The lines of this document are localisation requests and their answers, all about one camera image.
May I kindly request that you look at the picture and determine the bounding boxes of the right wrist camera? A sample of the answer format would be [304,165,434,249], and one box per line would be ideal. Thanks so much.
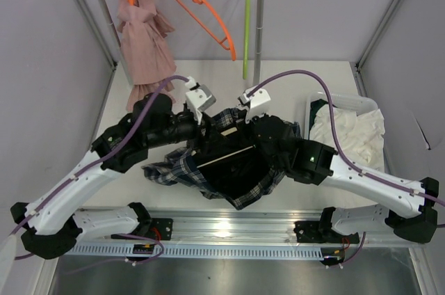
[238,87,271,124]

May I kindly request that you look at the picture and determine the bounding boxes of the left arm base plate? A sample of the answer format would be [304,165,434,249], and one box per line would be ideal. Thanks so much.
[111,202,173,241]

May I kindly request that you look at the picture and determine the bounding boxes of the aluminium mounting rail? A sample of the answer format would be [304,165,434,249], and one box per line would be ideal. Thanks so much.
[65,208,427,248]

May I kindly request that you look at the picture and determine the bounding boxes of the navy plaid skirt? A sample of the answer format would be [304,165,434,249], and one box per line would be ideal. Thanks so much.
[141,107,302,211]

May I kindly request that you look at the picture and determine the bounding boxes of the dark green garment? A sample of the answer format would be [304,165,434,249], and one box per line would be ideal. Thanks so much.
[309,99,328,123]

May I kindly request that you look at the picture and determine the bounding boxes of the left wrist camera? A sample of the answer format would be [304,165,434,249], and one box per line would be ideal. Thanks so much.
[185,77,216,125]

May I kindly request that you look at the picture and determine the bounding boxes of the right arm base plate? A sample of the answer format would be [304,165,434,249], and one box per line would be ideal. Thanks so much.
[293,207,360,244]

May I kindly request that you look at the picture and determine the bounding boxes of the pink pleated skirt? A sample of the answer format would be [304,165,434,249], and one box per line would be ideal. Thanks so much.
[118,0,177,112]

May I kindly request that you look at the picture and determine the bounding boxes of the green plastic hanger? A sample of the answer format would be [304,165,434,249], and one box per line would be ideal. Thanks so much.
[242,0,250,80]

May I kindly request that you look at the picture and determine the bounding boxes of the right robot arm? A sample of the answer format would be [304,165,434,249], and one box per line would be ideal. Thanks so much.
[245,115,439,244]

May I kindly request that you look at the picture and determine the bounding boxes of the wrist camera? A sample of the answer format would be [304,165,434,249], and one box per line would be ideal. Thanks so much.
[238,87,271,124]
[185,77,216,125]

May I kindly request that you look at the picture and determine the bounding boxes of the white crumpled garment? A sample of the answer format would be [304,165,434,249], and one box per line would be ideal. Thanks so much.
[309,104,385,172]

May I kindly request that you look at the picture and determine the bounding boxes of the slotted cable duct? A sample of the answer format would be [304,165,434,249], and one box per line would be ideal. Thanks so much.
[67,242,324,261]

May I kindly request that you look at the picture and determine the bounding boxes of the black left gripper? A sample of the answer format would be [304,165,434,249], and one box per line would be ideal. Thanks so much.
[146,107,229,156]

